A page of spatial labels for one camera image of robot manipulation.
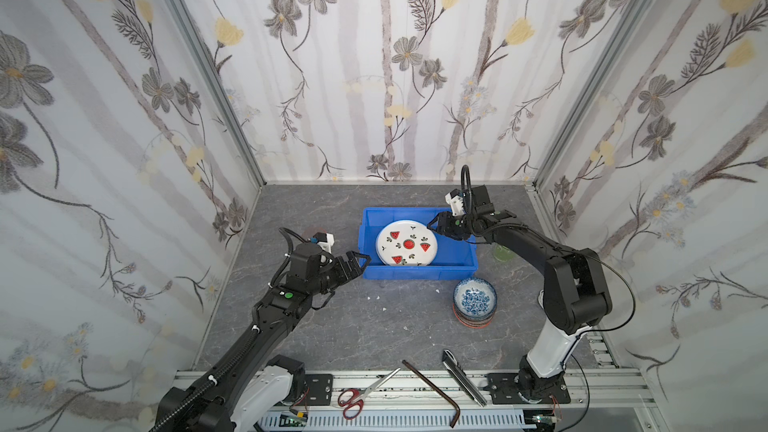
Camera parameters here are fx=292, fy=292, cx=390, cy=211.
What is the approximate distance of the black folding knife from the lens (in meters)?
0.74

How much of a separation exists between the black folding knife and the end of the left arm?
1.13ft

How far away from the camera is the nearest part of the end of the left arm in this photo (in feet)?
2.02
